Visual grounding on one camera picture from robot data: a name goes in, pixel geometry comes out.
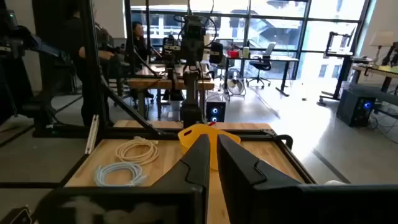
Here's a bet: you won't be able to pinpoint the black curved handle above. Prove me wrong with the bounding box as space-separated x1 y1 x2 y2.
274 134 294 151

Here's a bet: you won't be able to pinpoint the black office chair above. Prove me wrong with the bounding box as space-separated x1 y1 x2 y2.
246 42 277 88

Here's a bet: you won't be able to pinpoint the desk with black legs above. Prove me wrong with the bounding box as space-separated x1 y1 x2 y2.
223 55 300 98

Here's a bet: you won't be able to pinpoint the person standing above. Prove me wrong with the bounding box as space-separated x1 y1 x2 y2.
61 2 115 126

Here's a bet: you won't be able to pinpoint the black monitor stand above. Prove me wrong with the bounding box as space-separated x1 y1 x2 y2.
318 27 358 106

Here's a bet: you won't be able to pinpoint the black and blue equipment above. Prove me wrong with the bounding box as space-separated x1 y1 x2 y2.
0 8 73 125

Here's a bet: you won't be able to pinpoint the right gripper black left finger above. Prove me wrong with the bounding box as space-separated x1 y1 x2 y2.
149 134 211 224

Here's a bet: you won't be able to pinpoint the pale wooden strip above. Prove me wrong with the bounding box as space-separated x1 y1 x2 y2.
85 114 100 155

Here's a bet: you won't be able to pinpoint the light blue HDMI cable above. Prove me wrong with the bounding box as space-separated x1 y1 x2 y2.
94 161 148 187

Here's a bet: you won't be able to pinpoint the person seated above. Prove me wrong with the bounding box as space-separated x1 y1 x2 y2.
131 21 150 70

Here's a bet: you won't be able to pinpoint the table lamp with white shade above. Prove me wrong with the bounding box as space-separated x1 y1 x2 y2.
368 30 396 67

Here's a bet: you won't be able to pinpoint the yellow plastic bin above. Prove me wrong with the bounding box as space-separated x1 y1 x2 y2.
177 123 242 171

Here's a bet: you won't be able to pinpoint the round floor fan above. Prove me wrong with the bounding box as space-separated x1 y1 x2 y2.
226 68 248 97

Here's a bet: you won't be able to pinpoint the beige HDMI cable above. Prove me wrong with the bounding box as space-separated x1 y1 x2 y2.
115 136 160 166

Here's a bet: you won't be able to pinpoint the black computer tower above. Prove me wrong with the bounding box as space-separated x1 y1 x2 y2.
336 89 376 128

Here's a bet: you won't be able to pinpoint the wooden workbench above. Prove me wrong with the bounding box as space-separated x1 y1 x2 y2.
126 63 216 119

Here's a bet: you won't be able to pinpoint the computer tower with ring lights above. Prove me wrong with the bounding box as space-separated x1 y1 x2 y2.
206 101 227 123

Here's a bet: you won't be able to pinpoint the black aluminium table frame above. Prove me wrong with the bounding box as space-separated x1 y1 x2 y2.
32 0 317 187

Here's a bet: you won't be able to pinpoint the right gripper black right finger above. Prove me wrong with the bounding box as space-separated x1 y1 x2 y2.
217 134 302 224

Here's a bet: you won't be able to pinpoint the wooden desk grey legs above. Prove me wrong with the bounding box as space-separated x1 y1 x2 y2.
347 63 398 108

